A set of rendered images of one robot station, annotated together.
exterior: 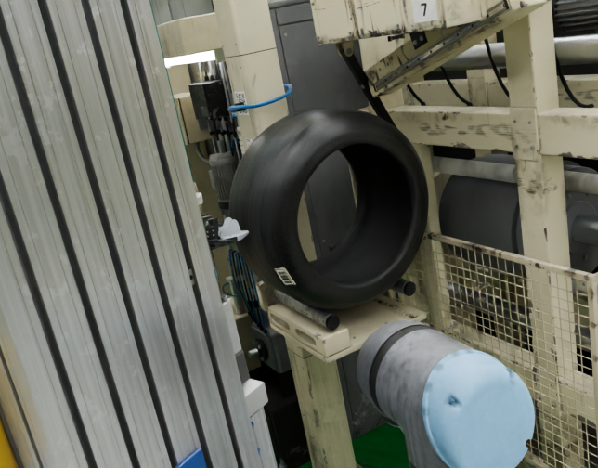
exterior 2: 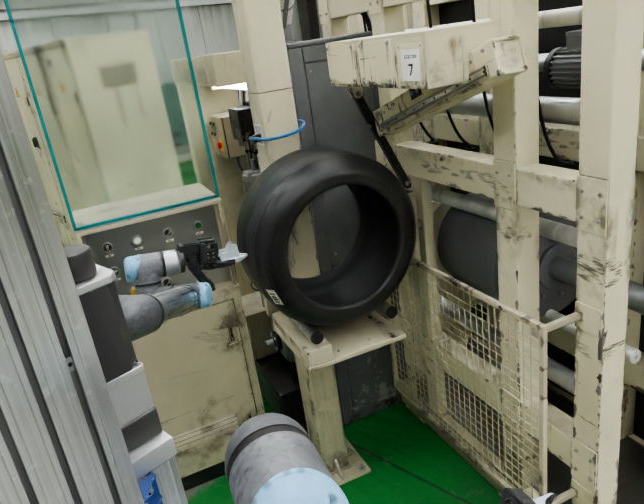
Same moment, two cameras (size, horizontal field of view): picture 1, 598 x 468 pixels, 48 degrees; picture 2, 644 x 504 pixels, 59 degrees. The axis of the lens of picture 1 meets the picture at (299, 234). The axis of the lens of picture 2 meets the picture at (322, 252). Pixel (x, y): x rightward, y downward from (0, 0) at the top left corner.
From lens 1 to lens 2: 0.30 m
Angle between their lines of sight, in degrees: 6
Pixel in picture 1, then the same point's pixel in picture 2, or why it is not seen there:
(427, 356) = (265, 468)
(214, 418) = (94, 485)
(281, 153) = (277, 189)
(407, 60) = (405, 108)
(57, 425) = not seen: outside the picture
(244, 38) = (262, 78)
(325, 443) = (319, 428)
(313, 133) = (307, 173)
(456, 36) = (444, 93)
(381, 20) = (377, 73)
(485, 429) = not seen: outside the picture
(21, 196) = not seen: outside the picture
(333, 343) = (317, 355)
